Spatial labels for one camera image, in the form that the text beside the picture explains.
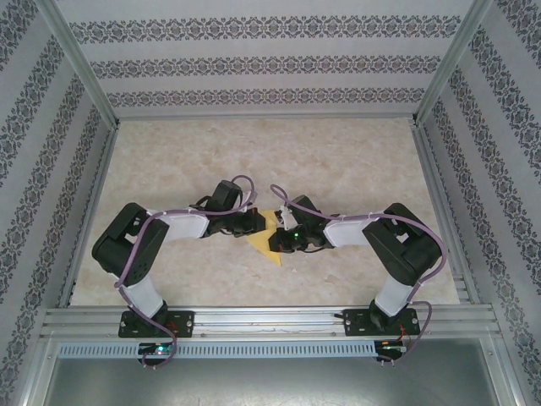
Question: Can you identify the aluminium frame post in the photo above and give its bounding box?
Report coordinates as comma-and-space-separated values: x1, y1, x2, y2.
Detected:
33, 0, 122, 130
412, 0, 495, 128

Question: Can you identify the aluminium mounting rail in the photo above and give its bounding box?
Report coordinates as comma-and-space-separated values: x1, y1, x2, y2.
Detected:
40, 306, 502, 339

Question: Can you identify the grey slotted cable duct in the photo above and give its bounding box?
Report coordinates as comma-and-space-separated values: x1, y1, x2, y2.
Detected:
57, 341, 377, 359

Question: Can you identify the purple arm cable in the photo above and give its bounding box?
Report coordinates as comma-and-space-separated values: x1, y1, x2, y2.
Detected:
269, 183, 449, 365
112, 175, 259, 368

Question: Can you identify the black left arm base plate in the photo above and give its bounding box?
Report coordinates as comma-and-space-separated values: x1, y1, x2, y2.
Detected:
119, 310, 196, 339

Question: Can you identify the left control board green LED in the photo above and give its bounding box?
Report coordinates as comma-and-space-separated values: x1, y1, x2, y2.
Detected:
138, 341, 178, 356

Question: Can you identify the yellow paper sheet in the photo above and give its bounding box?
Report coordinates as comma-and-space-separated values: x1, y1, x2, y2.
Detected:
246, 209, 285, 268

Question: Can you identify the grey metal sheet panel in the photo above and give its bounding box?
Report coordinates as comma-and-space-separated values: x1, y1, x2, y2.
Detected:
41, 357, 508, 406

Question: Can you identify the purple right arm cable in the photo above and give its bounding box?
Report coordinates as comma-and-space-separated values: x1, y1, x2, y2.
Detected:
269, 183, 449, 365

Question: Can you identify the thin aluminium wall strip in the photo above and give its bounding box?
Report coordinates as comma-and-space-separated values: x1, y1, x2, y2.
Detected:
113, 112, 419, 123

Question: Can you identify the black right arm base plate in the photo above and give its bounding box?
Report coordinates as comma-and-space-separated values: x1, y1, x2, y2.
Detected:
333, 308, 424, 338

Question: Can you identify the aluminium frame bar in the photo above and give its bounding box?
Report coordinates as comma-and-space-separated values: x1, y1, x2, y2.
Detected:
16, 333, 60, 406
488, 336, 525, 406

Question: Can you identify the aluminium table edge rail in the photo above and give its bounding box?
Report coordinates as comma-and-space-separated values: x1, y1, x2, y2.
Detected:
57, 122, 122, 310
412, 120, 483, 308

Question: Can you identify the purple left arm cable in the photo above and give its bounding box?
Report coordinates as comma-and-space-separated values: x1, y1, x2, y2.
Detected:
112, 175, 259, 368

